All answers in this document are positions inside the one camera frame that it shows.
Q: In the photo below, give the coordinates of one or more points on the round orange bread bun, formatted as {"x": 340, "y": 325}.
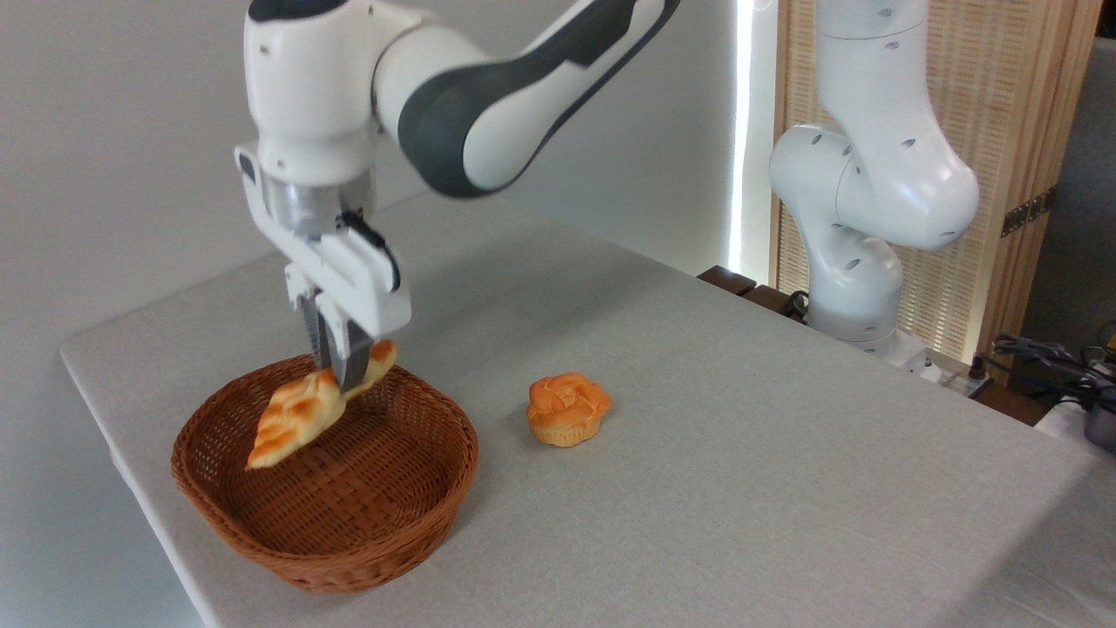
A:
{"x": 567, "y": 408}

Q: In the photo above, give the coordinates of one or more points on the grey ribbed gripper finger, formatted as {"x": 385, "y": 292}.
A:
{"x": 353, "y": 358}
{"x": 316, "y": 336}

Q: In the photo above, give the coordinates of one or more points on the grey tablecloth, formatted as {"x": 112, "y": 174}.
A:
{"x": 697, "y": 488}

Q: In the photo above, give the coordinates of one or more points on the wooden bamboo folding screen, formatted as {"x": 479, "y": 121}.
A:
{"x": 1003, "y": 87}

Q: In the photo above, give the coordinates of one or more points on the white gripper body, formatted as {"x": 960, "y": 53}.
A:
{"x": 357, "y": 279}

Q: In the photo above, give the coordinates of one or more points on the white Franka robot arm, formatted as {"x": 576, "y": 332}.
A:
{"x": 523, "y": 113}

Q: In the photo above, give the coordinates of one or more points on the brown wicker basket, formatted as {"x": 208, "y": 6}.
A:
{"x": 366, "y": 506}

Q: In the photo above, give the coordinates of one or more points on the long braided bread loaf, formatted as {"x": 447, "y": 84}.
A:
{"x": 292, "y": 419}

